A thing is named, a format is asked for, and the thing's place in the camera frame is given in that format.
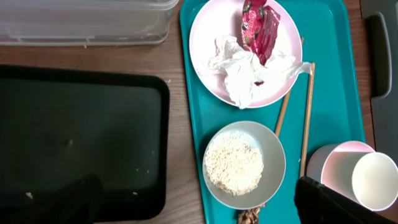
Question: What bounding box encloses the grey dishwasher rack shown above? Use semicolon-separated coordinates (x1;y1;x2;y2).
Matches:
360;0;397;162

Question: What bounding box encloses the clear plastic waste bin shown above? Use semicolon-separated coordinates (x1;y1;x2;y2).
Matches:
1;0;178;46

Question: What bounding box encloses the wooden chopstick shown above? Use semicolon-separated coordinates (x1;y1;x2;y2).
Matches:
274;37;305;138
299;63;315;177

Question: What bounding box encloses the pink round plate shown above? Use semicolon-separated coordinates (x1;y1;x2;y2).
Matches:
188;0;303;106

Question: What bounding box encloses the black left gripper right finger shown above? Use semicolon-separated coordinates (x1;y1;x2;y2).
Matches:
294;176;395;224

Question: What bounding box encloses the red snack wrapper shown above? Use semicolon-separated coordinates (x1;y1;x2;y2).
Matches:
241;0;280;65

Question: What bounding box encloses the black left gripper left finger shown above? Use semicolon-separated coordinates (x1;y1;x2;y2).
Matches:
40;174;104;224

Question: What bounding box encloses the teal serving tray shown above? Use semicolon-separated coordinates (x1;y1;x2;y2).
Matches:
180;0;365;223

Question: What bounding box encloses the right wooden chopstick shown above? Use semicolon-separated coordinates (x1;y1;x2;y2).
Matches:
299;63;315;177

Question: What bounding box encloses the white napkin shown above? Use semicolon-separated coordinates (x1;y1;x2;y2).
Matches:
206;35;313;109

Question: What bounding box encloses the black waste tray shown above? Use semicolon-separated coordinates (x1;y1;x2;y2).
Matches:
1;65;170;223

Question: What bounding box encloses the white paper cup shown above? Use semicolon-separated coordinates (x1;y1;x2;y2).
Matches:
338;152;397;212

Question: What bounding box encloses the grey bowl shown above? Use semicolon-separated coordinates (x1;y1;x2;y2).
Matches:
202;121;286;210

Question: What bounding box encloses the left wooden chopstick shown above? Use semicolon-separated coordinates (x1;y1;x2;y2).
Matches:
274;37;305;138

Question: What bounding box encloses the brown food scrap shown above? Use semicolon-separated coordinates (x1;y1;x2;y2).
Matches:
238;203;266;224

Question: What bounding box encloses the cooked white rice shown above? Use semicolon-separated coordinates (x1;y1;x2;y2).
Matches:
204;131;264;196

